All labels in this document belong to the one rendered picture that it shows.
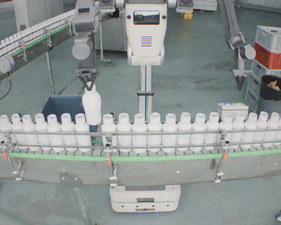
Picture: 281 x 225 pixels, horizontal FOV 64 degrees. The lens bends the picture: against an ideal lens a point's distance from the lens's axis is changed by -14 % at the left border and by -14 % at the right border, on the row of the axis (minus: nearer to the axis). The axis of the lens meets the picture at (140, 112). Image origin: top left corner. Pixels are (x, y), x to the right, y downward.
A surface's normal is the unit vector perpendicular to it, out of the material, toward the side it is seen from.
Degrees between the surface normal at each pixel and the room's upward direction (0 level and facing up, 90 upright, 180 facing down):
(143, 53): 90
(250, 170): 90
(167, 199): 90
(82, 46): 91
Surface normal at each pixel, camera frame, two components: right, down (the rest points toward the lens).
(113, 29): -0.29, 0.52
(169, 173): 0.01, 0.55
